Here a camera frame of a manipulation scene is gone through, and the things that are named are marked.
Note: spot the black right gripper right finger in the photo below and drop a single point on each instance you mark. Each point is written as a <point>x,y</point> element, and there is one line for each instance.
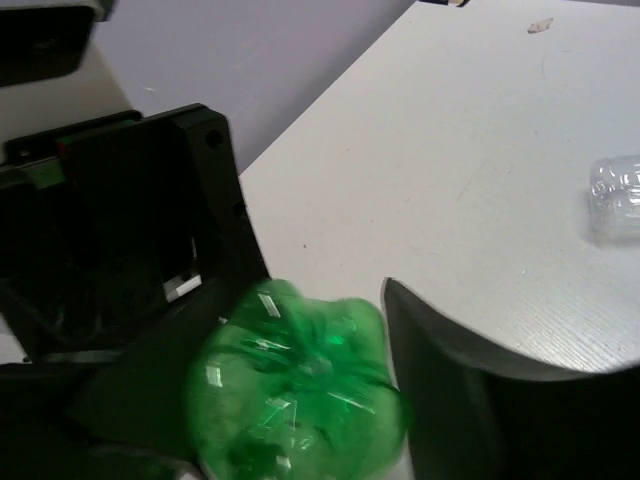
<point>483,411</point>

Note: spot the small white scrap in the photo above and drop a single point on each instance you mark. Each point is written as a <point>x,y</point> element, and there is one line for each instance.
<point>540,26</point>

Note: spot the clear bottle blue label white cap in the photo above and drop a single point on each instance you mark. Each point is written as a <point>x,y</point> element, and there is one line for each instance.
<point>613,198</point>

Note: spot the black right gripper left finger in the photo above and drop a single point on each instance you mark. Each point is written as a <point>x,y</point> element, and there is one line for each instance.
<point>149,410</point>

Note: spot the green plastic bottle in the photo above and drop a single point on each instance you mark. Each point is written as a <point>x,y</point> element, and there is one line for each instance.
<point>292,387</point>

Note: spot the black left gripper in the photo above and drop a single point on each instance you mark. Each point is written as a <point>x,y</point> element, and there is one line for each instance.
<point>97,217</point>

